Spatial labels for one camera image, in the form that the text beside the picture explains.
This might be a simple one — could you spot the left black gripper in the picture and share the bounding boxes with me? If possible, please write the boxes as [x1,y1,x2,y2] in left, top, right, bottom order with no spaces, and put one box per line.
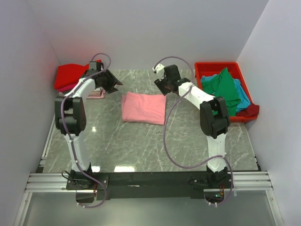
[99,70,123,94]

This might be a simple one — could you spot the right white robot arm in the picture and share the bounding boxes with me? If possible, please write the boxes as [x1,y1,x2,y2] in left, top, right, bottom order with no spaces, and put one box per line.
[152,63,231,188]

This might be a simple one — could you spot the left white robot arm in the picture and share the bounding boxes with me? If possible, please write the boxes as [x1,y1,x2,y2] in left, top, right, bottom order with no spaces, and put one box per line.
[55,60,122,190]

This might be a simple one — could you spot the folded light pink t shirt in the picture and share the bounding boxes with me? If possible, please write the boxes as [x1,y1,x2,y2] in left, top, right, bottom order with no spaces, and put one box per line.
[58,89,106,99]

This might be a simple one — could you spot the folded beige t shirt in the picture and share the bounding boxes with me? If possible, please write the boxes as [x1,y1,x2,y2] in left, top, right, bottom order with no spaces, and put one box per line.
[89,88,105,97]

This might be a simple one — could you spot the red plastic bin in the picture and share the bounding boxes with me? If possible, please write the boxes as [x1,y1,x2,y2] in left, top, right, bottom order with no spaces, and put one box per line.
[194,62,257,124]

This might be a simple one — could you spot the folded red t shirt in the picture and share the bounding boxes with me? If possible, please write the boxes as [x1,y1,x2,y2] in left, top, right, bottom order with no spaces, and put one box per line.
[54,64,89,91]

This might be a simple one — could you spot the folded magenta t shirt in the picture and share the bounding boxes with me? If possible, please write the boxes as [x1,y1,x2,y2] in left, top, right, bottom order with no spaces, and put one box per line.
[58,85,74,93]

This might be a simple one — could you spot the green t shirt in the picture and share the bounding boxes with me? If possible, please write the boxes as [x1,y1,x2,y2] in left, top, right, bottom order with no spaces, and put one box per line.
[201,67,241,116]

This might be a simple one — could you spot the blue t shirt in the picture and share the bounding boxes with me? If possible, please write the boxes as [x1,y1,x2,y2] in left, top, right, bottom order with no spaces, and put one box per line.
[201,74,251,113]

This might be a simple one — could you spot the dark red t shirt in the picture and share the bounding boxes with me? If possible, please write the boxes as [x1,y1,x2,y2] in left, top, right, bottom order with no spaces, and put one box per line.
[235,103,260,123]

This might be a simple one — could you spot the black base beam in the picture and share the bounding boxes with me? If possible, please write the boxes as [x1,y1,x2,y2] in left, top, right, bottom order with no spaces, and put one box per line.
[66,171,231,200]

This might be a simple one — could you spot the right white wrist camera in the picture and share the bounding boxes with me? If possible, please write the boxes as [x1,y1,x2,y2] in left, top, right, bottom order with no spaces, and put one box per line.
[152,64,165,73]

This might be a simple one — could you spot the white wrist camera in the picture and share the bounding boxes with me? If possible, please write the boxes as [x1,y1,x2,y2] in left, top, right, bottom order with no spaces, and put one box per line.
[88,61,102,72]
[152,64,165,73]

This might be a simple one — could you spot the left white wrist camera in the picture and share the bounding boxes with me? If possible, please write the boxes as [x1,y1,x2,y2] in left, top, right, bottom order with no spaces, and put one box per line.
[88,61,102,72]

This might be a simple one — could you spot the aluminium rail frame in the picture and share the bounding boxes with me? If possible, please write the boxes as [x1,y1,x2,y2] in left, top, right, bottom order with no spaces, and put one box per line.
[13,96,282,226]

